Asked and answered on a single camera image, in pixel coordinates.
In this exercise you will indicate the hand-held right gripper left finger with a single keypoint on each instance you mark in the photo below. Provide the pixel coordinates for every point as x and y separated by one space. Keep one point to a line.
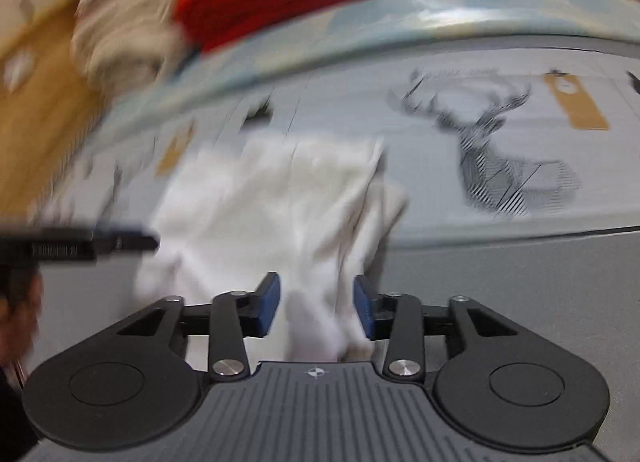
267 307

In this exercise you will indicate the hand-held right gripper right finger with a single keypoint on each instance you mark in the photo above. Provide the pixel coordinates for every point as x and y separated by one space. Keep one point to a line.
362 309

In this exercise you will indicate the white towel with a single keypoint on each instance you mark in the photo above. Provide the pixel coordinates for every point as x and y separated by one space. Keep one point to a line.
260 212

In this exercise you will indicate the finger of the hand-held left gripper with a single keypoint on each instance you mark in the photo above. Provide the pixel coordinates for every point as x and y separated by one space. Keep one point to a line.
127 242

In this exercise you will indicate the printed bed sheet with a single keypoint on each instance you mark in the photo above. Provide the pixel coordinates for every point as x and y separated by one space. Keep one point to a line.
425 166

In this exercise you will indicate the light blue quilt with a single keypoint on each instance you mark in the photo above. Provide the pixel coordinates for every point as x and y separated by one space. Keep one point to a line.
450 1

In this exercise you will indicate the person's left hand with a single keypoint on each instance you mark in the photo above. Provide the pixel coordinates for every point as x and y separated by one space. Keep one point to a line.
17 317

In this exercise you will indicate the wooden bed frame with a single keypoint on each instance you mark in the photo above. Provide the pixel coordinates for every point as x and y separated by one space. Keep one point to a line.
45 141

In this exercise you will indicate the cream folded blanket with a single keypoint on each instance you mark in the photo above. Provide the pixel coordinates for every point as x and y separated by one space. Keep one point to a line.
125 46

